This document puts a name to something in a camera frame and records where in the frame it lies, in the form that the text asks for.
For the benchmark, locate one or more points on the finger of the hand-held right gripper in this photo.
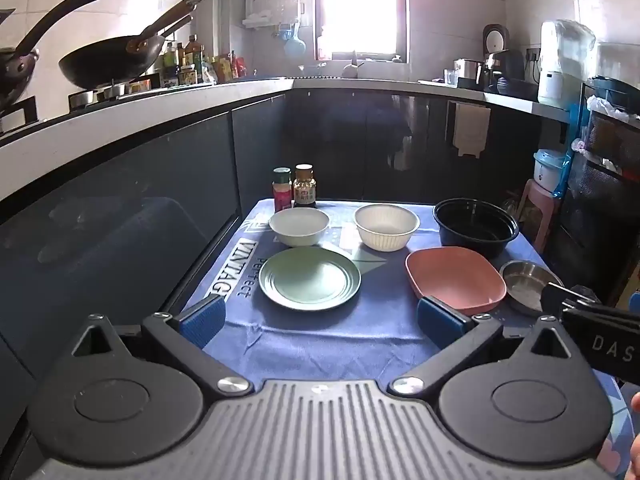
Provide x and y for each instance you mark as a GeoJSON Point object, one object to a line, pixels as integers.
{"type": "Point", "coordinates": [562, 296]}

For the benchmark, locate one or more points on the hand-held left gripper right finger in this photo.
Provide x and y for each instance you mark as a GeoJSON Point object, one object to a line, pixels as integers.
{"type": "Point", "coordinates": [440, 321]}

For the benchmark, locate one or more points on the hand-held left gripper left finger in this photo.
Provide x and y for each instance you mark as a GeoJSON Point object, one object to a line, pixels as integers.
{"type": "Point", "coordinates": [202, 321]}

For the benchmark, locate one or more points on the stainless steel plate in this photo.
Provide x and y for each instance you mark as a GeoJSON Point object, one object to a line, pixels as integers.
{"type": "Point", "coordinates": [527, 282]}

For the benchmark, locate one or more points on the pink square plate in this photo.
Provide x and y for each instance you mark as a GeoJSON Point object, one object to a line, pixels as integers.
{"type": "Point", "coordinates": [452, 277]}

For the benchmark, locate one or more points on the black plastic bowl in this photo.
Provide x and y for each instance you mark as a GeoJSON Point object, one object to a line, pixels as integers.
{"type": "Point", "coordinates": [475, 227]}

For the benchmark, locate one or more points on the ribbed white bowl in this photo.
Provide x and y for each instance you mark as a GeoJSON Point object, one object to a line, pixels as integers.
{"type": "Point", "coordinates": [386, 227]}

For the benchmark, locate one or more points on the green round plate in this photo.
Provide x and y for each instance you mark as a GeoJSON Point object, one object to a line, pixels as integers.
{"type": "Point", "coordinates": [309, 279]}

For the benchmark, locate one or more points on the smooth white bowl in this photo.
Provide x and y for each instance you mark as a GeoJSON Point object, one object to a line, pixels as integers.
{"type": "Point", "coordinates": [299, 225]}

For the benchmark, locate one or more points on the person's right hand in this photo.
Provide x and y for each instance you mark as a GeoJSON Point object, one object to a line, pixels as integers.
{"type": "Point", "coordinates": [636, 452]}

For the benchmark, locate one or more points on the pink plastic stool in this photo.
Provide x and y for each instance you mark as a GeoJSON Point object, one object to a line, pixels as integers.
{"type": "Point", "coordinates": [537, 212]}

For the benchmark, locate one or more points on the black mesh rack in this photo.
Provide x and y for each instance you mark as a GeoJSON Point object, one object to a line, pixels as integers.
{"type": "Point", "coordinates": [607, 195]}

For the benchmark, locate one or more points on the blue printed tablecloth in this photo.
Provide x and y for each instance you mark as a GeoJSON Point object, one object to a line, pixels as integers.
{"type": "Point", "coordinates": [320, 345]}

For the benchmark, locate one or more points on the green cap spice bottle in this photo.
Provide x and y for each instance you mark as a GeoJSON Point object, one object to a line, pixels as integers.
{"type": "Point", "coordinates": [281, 190]}

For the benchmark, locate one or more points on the brown cap sauce bottle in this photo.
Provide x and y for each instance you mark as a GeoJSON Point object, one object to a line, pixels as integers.
{"type": "Point", "coordinates": [304, 187]}

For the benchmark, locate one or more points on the white hanging towel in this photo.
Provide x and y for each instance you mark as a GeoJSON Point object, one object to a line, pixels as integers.
{"type": "Point", "coordinates": [471, 130]}

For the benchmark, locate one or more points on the white kitchen counter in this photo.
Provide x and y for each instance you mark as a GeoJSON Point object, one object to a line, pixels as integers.
{"type": "Point", "coordinates": [150, 105]}

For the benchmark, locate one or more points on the white covered appliance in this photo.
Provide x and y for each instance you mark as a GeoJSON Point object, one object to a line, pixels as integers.
{"type": "Point", "coordinates": [562, 62]}

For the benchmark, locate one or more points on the steel pot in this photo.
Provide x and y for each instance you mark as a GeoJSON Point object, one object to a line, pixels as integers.
{"type": "Point", "coordinates": [469, 70]}

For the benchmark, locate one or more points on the glass cup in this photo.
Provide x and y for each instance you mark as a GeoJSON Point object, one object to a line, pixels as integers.
{"type": "Point", "coordinates": [450, 76]}

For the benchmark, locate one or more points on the row of condiment bottles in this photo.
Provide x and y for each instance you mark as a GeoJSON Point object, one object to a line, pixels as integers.
{"type": "Point", "coordinates": [205, 62]}

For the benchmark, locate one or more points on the gas stove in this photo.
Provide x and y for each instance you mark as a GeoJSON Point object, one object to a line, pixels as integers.
{"type": "Point", "coordinates": [60, 105]}

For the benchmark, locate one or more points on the large black wok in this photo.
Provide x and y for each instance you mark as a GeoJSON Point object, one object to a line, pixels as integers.
{"type": "Point", "coordinates": [112, 62]}

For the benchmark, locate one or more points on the blue hanging utensil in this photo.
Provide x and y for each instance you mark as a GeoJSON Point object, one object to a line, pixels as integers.
{"type": "Point", "coordinates": [294, 42]}

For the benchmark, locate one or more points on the window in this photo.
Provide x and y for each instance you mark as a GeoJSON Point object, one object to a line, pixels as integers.
{"type": "Point", "coordinates": [362, 7]}

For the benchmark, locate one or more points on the wall socket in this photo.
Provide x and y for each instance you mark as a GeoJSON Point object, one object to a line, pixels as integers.
{"type": "Point", "coordinates": [533, 55]}

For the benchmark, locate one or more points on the white wall rack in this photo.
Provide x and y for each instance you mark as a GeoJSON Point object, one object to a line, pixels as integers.
{"type": "Point", "coordinates": [270, 5]}

